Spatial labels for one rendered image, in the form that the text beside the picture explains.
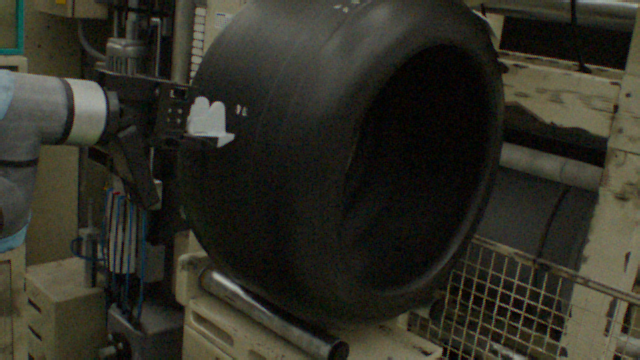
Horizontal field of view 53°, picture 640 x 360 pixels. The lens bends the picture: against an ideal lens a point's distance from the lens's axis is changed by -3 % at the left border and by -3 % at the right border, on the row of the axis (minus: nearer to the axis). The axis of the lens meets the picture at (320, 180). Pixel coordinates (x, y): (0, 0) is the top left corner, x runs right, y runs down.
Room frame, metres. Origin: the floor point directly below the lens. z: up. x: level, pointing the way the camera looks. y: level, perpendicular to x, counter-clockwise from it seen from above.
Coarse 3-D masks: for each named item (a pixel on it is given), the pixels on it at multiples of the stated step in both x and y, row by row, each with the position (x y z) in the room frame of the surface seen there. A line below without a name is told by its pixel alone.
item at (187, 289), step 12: (192, 252) 1.16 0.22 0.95; (204, 252) 1.17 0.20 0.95; (180, 264) 1.13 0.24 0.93; (192, 264) 1.13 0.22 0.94; (204, 264) 1.15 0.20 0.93; (180, 276) 1.13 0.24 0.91; (192, 276) 1.13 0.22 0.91; (180, 288) 1.13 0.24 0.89; (192, 288) 1.13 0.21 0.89; (180, 300) 1.12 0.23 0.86
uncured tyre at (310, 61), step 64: (256, 0) 1.05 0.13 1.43; (320, 0) 0.98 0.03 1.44; (384, 0) 0.96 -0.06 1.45; (448, 0) 1.06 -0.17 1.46; (256, 64) 0.93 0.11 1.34; (320, 64) 0.88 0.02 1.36; (384, 64) 0.92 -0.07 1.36; (448, 64) 1.29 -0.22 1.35; (256, 128) 0.87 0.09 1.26; (320, 128) 0.85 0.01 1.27; (384, 128) 1.40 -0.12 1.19; (448, 128) 1.33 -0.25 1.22; (192, 192) 0.96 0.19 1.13; (256, 192) 0.85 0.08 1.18; (320, 192) 0.85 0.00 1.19; (384, 192) 1.37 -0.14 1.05; (448, 192) 1.29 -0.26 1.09; (256, 256) 0.88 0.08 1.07; (320, 256) 0.86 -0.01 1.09; (384, 256) 1.25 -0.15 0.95; (448, 256) 1.12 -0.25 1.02; (320, 320) 0.93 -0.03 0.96; (384, 320) 1.01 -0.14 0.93
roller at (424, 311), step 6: (426, 300) 1.14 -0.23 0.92; (432, 300) 1.14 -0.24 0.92; (438, 300) 1.14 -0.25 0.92; (420, 306) 1.14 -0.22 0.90; (426, 306) 1.13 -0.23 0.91; (432, 306) 1.13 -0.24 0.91; (438, 306) 1.13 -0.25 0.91; (444, 306) 1.15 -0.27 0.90; (414, 312) 1.16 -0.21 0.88; (420, 312) 1.14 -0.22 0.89; (426, 312) 1.13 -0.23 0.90; (432, 312) 1.13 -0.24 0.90; (438, 312) 1.14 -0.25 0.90; (432, 318) 1.13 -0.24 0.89; (438, 318) 1.14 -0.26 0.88
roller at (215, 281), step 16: (208, 272) 1.15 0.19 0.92; (208, 288) 1.13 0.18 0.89; (224, 288) 1.10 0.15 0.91; (240, 288) 1.09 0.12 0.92; (240, 304) 1.06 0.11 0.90; (256, 304) 1.05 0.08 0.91; (272, 304) 1.04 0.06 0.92; (256, 320) 1.04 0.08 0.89; (272, 320) 1.01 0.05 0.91; (288, 320) 1.00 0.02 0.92; (288, 336) 0.98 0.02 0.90; (304, 336) 0.96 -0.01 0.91; (320, 336) 0.95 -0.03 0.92; (336, 336) 0.95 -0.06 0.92; (320, 352) 0.93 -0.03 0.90; (336, 352) 0.92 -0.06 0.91
